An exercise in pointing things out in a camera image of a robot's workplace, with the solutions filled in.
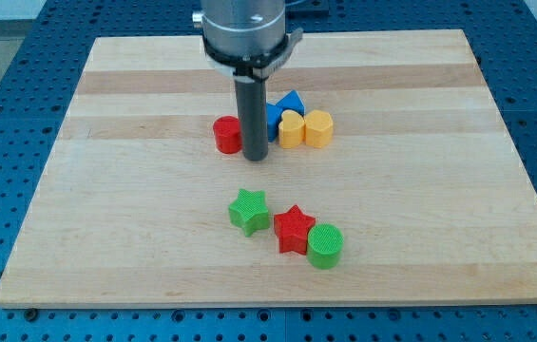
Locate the red cylinder block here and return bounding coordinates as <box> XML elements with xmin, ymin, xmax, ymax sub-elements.
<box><xmin>213</xmin><ymin>116</ymin><xmax>242</xmax><ymax>154</ymax></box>

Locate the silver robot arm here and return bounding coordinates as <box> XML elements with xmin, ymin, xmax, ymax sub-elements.
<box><xmin>192</xmin><ymin>0</ymin><xmax>289</xmax><ymax>83</ymax></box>

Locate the yellow heart block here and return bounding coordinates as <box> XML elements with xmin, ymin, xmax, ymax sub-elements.
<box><xmin>278</xmin><ymin>109</ymin><xmax>305</xmax><ymax>149</ymax></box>

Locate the green star block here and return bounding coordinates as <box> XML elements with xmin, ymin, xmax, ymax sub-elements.
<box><xmin>228</xmin><ymin>188</ymin><xmax>270</xmax><ymax>238</ymax></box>

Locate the blue cube block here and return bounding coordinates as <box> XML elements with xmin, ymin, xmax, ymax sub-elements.
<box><xmin>266</xmin><ymin>104</ymin><xmax>283</xmax><ymax>143</ymax></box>

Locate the red star block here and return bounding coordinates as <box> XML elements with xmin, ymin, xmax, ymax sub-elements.
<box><xmin>274</xmin><ymin>205</ymin><xmax>316</xmax><ymax>256</ymax></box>

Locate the yellow hexagon block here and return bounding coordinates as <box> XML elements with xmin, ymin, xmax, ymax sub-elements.
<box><xmin>304</xmin><ymin>110</ymin><xmax>334</xmax><ymax>148</ymax></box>

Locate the blue triangle block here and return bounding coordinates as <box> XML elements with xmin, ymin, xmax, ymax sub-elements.
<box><xmin>277</xmin><ymin>90</ymin><xmax>305</xmax><ymax>116</ymax></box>

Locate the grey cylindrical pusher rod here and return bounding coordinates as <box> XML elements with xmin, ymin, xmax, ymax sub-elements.
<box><xmin>235</xmin><ymin>81</ymin><xmax>268</xmax><ymax>162</ymax></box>

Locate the green cylinder block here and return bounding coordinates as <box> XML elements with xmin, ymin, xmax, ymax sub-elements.
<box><xmin>306</xmin><ymin>223</ymin><xmax>344</xmax><ymax>270</ymax></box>

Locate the light wooden board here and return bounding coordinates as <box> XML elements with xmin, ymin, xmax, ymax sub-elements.
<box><xmin>0</xmin><ymin>29</ymin><xmax>537</xmax><ymax>309</ymax></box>

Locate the black clamp ring with strap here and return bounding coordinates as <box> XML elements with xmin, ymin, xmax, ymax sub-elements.
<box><xmin>201</xmin><ymin>27</ymin><xmax>305</xmax><ymax>81</ymax></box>

